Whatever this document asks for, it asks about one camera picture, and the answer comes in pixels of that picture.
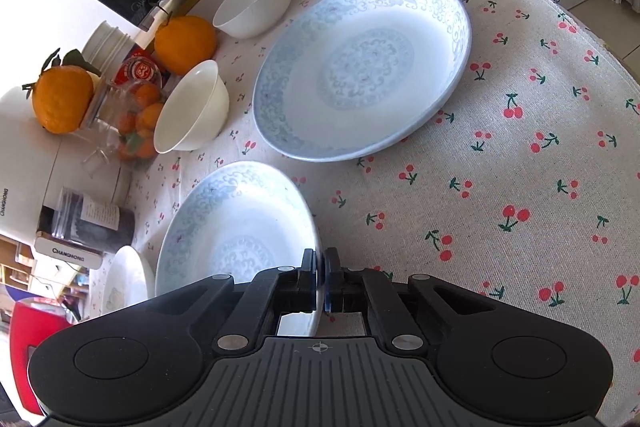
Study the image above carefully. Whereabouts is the white plate with faint print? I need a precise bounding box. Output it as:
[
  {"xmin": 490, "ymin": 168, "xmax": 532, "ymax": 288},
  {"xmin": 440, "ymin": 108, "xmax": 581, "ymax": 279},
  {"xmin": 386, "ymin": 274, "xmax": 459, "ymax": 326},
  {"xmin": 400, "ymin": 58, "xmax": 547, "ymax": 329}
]
[{"xmin": 102, "ymin": 246, "xmax": 155, "ymax": 314}]

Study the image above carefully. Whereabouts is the stack of white paper cups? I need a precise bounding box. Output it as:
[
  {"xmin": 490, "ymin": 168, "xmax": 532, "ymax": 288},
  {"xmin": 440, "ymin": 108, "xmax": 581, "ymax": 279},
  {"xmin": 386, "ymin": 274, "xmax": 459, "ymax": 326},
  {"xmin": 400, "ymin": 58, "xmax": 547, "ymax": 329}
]
[{"xmin": 81, "ymin": 20, "xmax": 131, "ymax": 72}]

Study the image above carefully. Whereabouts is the cream bowl with foot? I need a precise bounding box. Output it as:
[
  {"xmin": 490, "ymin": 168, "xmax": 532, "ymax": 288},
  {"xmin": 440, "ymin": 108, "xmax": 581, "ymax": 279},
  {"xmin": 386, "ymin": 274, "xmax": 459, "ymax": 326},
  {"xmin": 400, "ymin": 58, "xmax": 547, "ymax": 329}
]
[{"xmin": 154, "ymin": 60, "xmax": 230, "ymax": 155}]

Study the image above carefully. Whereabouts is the large orange on jar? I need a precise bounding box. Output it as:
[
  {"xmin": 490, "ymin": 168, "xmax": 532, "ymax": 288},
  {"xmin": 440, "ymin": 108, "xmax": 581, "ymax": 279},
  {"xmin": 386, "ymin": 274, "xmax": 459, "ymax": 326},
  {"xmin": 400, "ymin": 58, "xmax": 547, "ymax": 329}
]
[{"xmin": 22, "ymin": 49, "xmax": 101, "ymax": 134}]

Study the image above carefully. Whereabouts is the red stool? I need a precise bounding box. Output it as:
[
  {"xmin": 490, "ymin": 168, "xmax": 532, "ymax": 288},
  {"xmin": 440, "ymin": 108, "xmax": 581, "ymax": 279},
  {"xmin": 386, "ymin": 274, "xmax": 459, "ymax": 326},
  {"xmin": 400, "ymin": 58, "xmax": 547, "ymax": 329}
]
[{"xmin": 9, "ymin": 297, "xmax": 72, "ymax": 415}]

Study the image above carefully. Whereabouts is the glass jar with small oranges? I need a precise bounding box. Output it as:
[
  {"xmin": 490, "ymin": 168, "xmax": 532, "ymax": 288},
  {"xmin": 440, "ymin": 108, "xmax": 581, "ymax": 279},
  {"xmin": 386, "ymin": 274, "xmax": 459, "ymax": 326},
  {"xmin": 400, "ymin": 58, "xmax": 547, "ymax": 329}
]
[{"xmin": 77, "ymin": 80, "xmax": 166, "ymax": 176}]

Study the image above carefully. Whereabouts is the large blue patterned plate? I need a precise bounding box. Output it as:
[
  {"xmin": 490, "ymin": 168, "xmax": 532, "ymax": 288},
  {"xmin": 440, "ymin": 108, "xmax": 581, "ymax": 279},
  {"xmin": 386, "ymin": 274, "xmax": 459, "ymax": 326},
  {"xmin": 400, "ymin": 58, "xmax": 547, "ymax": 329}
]
[{"xmin": 253, "ymin": 0, "xmax": 472, "ymax": 162}]

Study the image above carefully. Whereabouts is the large orange on table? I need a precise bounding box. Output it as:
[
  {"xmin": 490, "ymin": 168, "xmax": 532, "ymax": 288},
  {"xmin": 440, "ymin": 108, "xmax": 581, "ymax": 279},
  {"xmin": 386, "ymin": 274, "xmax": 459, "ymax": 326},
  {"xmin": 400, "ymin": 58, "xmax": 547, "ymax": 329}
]
[{"xmin": 154, "ymin": 15, "xmax": 217, "ymax": 76}]

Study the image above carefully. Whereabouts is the clear jar with dark contents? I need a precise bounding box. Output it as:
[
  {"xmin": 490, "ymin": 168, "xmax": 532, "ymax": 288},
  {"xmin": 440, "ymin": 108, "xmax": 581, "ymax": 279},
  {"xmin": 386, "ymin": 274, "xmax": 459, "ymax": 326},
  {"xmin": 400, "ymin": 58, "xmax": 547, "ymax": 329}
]
[{"xmin": 34, "ymin": 187, "xmax": 136, "ymax": 270}]

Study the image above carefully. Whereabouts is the white speckled round bowl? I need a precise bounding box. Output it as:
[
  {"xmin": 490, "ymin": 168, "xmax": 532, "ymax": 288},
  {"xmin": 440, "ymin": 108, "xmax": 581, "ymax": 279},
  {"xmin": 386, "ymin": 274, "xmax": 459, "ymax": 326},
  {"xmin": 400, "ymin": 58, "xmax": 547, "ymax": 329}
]
[{"xmin": 213, "ymin": 0, "xmax": 292, "ymax": 39}]

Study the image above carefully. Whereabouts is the white Changhong appliance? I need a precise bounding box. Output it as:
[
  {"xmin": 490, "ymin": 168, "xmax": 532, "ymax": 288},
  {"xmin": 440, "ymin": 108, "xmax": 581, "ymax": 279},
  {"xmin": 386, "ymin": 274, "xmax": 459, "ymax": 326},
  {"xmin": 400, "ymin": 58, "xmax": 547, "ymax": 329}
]
[{"xmin": 1, "ymin": 87, "xmax": 131, "ymax": 244}]

